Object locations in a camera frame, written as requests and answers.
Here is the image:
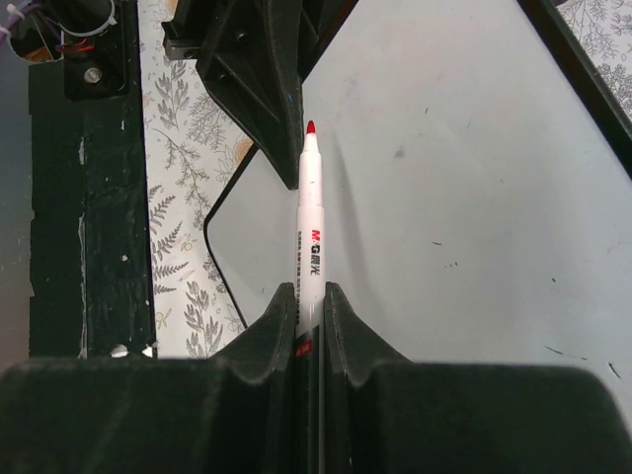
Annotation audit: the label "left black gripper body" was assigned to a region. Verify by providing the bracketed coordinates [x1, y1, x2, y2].
[162, 1, 237, 61]

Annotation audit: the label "red white marker pen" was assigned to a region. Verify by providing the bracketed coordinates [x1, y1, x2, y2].
[294, 120, 326, 473]

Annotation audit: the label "white whiteboard black frame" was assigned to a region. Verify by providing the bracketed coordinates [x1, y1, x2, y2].
[201, 0, 632, 376]

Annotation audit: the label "floral table mat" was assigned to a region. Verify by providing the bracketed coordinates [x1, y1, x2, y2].
[137, 0, 632, 359]

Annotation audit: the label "black base bar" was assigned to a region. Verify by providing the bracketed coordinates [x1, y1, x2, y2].
[29, 1, 156, 358]

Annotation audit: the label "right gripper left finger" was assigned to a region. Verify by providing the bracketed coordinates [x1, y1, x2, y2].
[1, 283, 295, 473]

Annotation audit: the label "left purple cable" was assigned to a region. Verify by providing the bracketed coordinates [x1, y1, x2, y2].
[0, 0, 45, 50]

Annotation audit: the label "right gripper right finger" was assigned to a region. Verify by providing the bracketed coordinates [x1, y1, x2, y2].
[324, 282, 631, 473]

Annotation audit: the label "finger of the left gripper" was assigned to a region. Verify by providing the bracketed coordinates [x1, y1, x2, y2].
[196, 1, 303, 190]
[297, 0, 357, 79]

